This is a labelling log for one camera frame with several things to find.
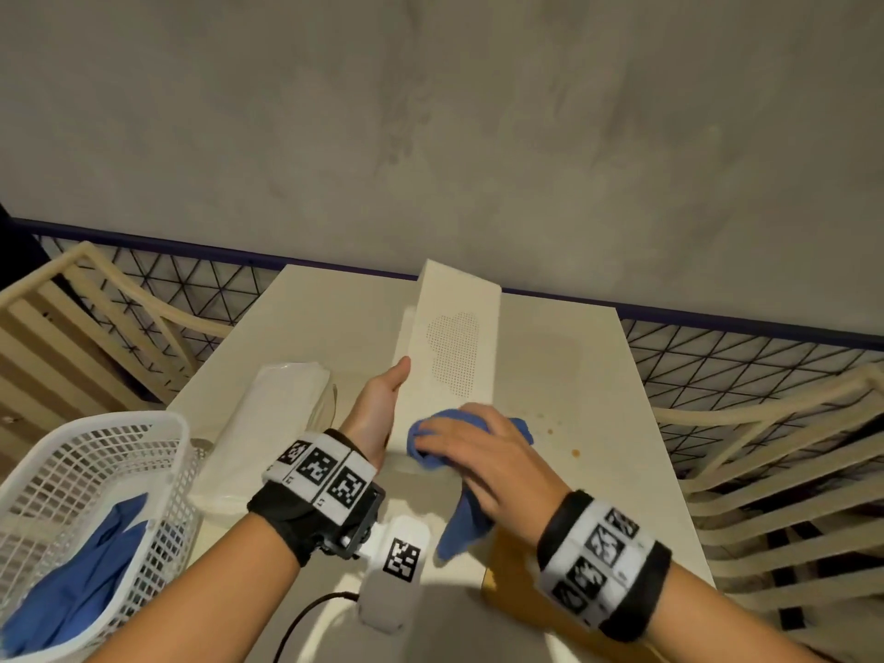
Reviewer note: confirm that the cream slatted wooden chair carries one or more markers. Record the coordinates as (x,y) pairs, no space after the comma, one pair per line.
(780,504)
(76,324)

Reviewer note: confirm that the person's right hand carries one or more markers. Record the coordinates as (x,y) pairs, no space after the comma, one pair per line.
(497,469)

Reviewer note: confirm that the person's left hand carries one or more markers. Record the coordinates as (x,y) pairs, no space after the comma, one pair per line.
(373,421)

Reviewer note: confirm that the stack of white tissues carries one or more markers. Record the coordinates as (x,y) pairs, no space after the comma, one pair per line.
(276,421)

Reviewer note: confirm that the left wristband with marker tags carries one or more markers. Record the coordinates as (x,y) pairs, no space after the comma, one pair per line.
(297,510)

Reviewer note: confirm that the person's left forearm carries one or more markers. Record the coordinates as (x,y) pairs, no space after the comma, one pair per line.
(200,593)

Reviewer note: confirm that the white tissue box base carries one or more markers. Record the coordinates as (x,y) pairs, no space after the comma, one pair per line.
(449,303)

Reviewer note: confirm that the blue cloth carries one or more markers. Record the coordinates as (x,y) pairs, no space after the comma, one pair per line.
(469,524)
(76,586)

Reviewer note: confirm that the white plastic mesh basket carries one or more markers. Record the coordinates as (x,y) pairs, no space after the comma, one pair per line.
(90,441)

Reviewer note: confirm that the wooden lid with slot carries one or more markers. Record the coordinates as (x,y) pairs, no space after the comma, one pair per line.
(511,600)

